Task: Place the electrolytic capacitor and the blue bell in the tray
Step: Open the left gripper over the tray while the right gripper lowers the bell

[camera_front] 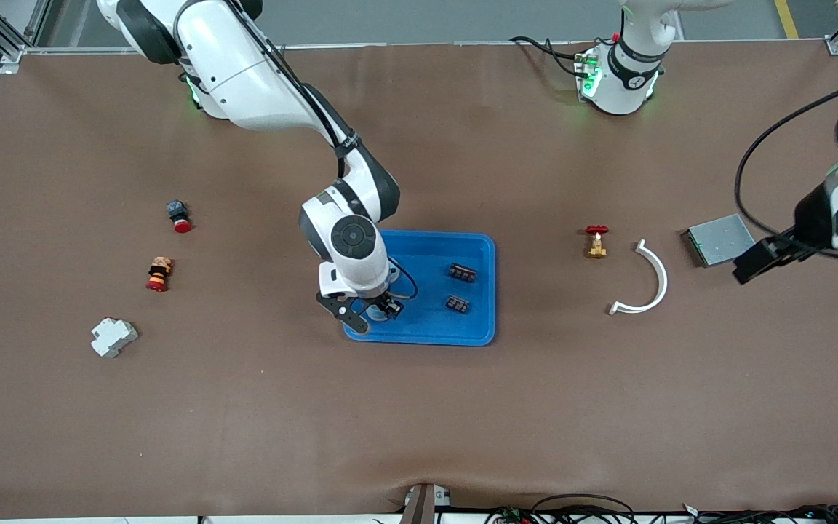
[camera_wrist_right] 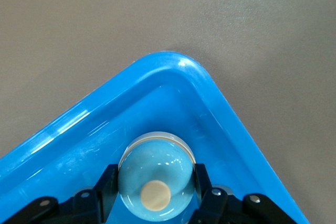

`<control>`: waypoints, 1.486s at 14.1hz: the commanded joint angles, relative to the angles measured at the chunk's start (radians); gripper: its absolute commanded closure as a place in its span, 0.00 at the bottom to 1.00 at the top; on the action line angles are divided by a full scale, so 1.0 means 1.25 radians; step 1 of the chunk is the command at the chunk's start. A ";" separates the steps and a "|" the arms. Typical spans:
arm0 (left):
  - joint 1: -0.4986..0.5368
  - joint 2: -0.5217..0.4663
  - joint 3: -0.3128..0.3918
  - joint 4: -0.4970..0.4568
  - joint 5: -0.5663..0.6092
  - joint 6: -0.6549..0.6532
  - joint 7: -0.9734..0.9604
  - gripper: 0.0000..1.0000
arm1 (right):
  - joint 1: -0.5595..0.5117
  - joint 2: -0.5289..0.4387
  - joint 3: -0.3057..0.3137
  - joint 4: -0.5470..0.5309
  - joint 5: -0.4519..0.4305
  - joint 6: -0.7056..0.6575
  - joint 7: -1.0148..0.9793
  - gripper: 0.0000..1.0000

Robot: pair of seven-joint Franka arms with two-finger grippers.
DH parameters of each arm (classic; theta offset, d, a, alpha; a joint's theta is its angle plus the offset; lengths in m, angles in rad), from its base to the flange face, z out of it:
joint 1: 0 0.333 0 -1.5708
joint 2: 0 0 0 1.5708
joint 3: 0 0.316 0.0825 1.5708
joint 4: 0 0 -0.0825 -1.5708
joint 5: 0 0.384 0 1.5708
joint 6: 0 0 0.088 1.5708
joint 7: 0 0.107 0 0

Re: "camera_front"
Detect black base power cable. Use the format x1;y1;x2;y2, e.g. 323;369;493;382
510;35;587;77

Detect red yellow black push-button switch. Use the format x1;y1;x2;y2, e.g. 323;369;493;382
145;256;174;293

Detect white circuit breaker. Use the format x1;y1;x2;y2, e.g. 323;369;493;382
91;318;140;359

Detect white curved plastic bracket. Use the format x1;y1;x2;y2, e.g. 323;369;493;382
609;239;669;316

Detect blue plastic tray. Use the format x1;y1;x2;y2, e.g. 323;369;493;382
343;229;498;347

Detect grey metal mounting bracket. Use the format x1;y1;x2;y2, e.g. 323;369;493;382
399;483;455;524

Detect red black emergency stop button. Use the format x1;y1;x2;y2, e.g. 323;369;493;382
166;200;193;234

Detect black cable loop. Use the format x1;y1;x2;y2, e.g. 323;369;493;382
532;493;638;524

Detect grey metal box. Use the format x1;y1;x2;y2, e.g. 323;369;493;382
681;213;760;269

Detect black cable bundle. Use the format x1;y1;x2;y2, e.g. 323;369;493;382
681;502;838;524

